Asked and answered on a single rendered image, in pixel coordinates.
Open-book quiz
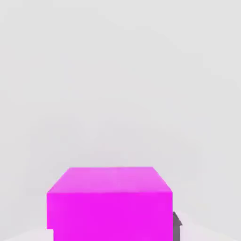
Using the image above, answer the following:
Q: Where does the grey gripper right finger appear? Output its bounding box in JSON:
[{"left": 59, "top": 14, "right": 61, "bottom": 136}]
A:
[{"left": 172, "top": 210, "right": 234, "bottom": 241}]

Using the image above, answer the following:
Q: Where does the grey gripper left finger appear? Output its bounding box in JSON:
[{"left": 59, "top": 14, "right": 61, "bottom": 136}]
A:
[{"left": 3, "top": 228, "right": 55, "bottom": 241}]

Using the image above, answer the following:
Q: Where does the small magenta cube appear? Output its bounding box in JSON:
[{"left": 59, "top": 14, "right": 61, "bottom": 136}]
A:
[{"left": 46, "top": 166, "right": 173, "bottom": 241}]

